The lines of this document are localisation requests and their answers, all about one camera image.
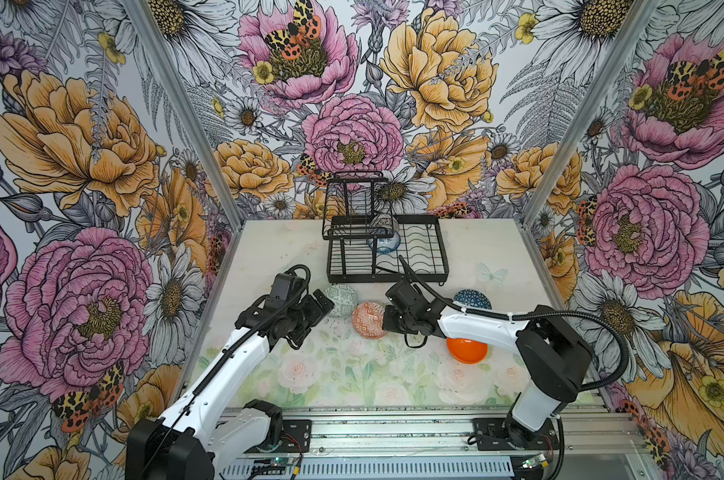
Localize orange patterned bowl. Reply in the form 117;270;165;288
352;302;387;339

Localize green patterned bowl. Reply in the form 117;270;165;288
323;284;358;318

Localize blue floral bowl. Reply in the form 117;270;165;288
368;232;401;255

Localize black wire dish rack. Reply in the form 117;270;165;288
322;172;450;284

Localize maroon patterned white bowl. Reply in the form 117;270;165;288
370;213;399;237

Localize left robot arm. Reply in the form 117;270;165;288
125;264;334;479

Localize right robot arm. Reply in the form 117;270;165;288
383;280;594;449

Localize dark blue patterned bowl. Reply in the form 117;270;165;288
453;289;492;310

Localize plain orange bowl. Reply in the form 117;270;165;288
446;338;489;365

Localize green circuit board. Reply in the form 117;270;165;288
251;457;299;475

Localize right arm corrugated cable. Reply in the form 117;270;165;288
397;256;630;480

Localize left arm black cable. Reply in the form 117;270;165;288
136;263;313;480

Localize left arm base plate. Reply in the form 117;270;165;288
255;419;313;453

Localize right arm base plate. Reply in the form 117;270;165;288
472;417;560;451

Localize aluminium front rail frame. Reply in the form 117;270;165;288
214;407;662;479

